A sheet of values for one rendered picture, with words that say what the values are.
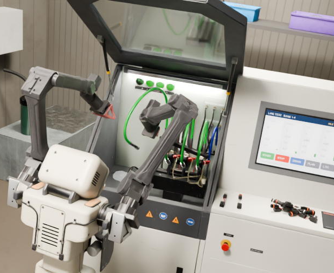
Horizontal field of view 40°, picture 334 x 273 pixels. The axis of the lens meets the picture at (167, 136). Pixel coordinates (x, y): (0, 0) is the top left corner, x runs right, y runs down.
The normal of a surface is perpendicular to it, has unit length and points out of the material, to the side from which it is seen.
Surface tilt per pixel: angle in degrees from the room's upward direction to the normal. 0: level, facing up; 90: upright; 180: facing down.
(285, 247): 90
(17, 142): 90
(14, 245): 0
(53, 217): 82
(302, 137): 76
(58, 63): 90
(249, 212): 0
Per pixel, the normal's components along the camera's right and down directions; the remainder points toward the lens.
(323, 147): -0.19, 0.11
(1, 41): 0.92, 0.24
